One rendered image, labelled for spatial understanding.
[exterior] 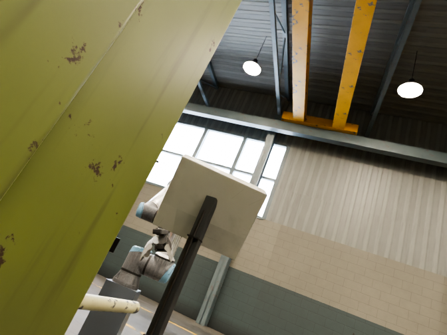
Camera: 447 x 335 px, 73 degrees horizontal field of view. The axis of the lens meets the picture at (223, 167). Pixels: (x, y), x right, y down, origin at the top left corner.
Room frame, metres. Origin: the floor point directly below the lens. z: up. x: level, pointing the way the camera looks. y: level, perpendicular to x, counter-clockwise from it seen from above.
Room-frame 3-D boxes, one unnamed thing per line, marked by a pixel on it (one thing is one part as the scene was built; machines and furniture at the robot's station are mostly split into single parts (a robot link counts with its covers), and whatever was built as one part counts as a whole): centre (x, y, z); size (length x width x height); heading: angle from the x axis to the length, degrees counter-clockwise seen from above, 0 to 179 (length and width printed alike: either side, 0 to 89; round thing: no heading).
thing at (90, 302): (1.15, 0.18, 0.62); 0.44 x 0.05 x 0.05; 158
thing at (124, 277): (2.31, 0.31, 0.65); 0.19 x 0.19 x 0.10
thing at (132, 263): (2.31, 0.30, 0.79); 0.17 x 0.15 x 0.18; 86
